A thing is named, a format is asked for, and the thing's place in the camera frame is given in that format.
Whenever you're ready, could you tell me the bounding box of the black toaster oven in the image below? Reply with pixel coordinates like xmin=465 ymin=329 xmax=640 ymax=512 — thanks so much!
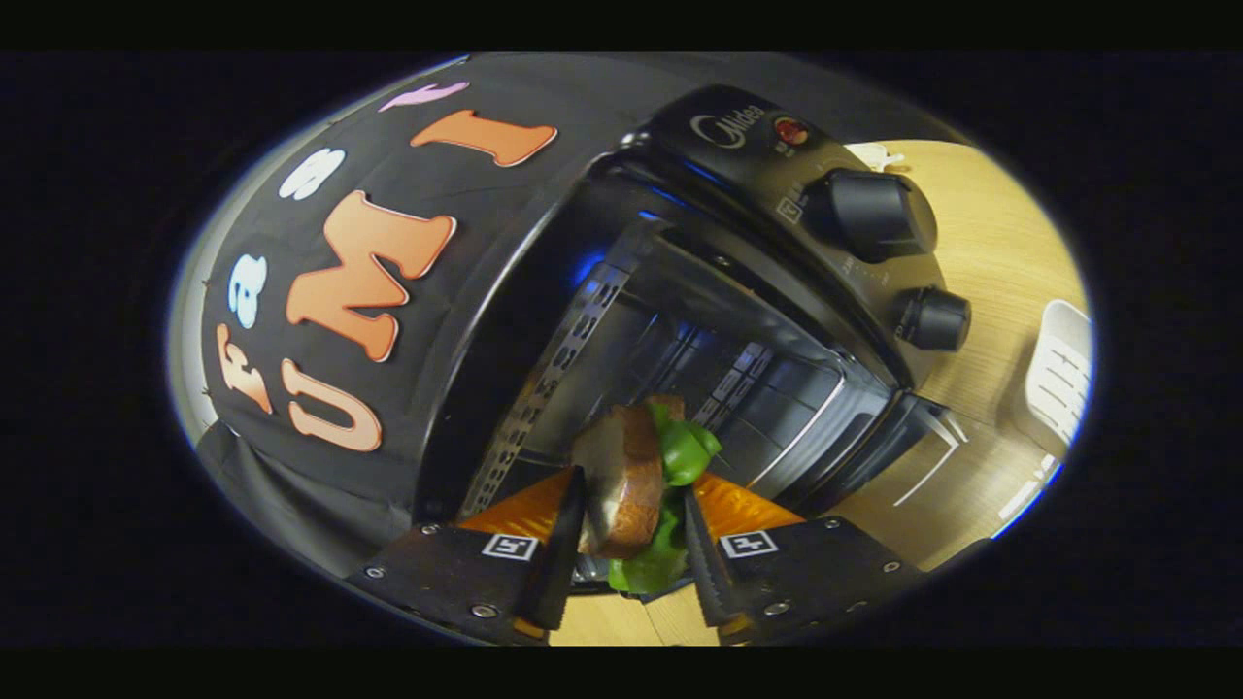
xmin=413 ymin=84 xmax=972 ymax=605

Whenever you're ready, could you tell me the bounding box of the white ribbed tray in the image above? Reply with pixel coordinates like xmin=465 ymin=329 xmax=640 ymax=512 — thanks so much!
xmin=1010 ymin=299 xmax=1096 ymax=449

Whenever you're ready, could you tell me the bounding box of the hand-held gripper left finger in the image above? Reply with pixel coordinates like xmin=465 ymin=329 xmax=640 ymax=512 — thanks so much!
xmin=345 ymin=466 xmax=588 ymax=644

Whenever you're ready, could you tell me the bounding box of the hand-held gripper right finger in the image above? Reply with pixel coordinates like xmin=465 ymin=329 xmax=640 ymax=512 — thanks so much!
xmin=683 ymin=473 xmax=928 ymax=644

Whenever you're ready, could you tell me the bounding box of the lettuce sandwich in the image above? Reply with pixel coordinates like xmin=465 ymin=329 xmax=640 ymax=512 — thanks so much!
xmin=571 ymin=395 xmax=724 ymax=595

